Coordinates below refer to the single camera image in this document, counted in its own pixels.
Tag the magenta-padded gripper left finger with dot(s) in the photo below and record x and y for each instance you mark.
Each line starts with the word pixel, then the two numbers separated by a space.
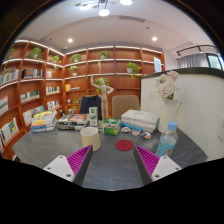
pixel 77 161

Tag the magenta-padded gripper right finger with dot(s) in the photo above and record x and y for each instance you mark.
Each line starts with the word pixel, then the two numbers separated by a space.
pixel 148 161

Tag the clear blue-capped water bottle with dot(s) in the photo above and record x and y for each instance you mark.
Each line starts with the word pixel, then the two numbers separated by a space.
pixel 166 143

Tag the cream cup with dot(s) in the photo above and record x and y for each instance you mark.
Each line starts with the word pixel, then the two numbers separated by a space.
pixel 90 139

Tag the small painted pebble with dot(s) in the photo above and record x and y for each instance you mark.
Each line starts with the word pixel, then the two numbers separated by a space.
pixel 136 132
pixel 145 135
pixel 125 129

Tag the flat round red coaster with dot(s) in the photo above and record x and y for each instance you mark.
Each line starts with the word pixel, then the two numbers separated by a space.
pixel 124 145

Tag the white blue-edged book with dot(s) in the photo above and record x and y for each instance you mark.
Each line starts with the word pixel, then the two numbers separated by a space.
pixel 141 127

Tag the dark magazine stack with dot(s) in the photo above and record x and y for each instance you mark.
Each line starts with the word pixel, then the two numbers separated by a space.
pixel 71 121

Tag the tall green white carton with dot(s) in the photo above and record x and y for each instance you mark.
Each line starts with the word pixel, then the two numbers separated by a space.
pixel 93 116

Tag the green white box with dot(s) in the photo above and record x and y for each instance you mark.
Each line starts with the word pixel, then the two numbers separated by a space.
pixel 111 127

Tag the colourful book stack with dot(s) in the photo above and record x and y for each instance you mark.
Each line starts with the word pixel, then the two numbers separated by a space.
pixel 43 121

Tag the dark blue chair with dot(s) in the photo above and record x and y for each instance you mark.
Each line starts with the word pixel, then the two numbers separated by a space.
pixel 89 104

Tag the beige chair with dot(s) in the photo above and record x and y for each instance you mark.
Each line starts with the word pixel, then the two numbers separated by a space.
pixel 125 105

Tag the wooden artist mannequin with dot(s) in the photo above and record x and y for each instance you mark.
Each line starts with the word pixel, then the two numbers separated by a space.
pixel 104 96

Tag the pink white flower bouquet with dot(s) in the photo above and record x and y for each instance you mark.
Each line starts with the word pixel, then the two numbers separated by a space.
pixel 165 87

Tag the wooden shelf unit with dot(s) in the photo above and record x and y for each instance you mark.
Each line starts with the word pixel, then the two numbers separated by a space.
pixel 83 83

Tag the grey curtain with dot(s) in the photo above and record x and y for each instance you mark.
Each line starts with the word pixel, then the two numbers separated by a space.
pixel 194 60

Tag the recessed ceiling light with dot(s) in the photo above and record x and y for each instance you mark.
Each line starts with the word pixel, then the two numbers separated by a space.
pixel 154 38
pixel 70 40

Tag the ceiling air vent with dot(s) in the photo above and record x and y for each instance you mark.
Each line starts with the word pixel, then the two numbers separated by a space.
pixel 132 18

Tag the ceiling chandelier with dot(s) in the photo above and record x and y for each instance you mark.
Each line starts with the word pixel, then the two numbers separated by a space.
pixel 103 10

